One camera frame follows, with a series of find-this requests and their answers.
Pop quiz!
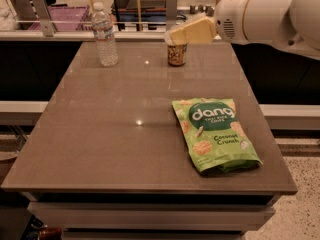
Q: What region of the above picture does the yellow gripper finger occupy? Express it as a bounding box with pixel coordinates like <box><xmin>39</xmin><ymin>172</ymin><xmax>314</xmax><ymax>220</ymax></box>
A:
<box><xmin>164</xmin><ymin>15</ymin><xmax>217</xmax><ymax>45</ymax></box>

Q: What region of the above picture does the orange and blue cart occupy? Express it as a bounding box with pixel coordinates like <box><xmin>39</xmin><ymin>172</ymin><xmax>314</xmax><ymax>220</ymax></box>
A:
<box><xmin>111</xmin><ymin>0</ymin><xmax>166</xmax><ymax>31</ymax></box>

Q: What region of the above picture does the clear plastic water bottle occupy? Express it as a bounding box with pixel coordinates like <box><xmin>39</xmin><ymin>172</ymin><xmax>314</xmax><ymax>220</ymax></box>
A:
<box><xmin>91</xmin><ymin>2</ymin><xmax>118</xmax><ymax>67</ymax></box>

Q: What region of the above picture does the purple plastic crate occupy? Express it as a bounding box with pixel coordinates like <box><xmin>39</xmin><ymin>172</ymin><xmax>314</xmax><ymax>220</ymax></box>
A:
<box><xmin>29</xmin><ymin>5</ymin><xmax>89</xmax><ymax>31</ymax></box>

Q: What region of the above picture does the brown patterned drink can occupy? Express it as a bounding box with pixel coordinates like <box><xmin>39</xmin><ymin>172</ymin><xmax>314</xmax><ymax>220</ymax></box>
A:
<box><xmin>167</xmin><ymin>44</ymin><xmax>187</xmax><ymax>66</ymax></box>

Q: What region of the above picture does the grey table base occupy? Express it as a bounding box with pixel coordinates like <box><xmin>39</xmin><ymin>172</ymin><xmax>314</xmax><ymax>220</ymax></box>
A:
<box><xmin>28</xmin><ymin>201</ymin><xmax>275</xmax><ymax>234</ymax></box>

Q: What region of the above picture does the green Dang chips bag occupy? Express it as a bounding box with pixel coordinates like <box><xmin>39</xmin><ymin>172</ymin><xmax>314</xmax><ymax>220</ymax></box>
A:
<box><xmin>172</xmin><ymin>98</ymin><xmax>262</xmax><ymax>174</ymax></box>

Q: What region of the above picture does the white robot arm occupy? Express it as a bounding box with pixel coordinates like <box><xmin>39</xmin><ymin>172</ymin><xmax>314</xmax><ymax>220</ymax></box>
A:
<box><xmin>164</xmin><ymin>0</ymin><xmax>320</xmax><ymax>59</ymax></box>

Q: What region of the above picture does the grey metal railing post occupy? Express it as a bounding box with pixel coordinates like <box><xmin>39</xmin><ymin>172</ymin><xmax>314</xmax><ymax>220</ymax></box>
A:
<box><xmin>166</xmin><ymin>0</ymin><xmax>177</xmax><ymax>30</ymax></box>
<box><xmin>32</xmin><ymin>0</ymin><xmax>55</xmax><ymax>37</ymax></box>

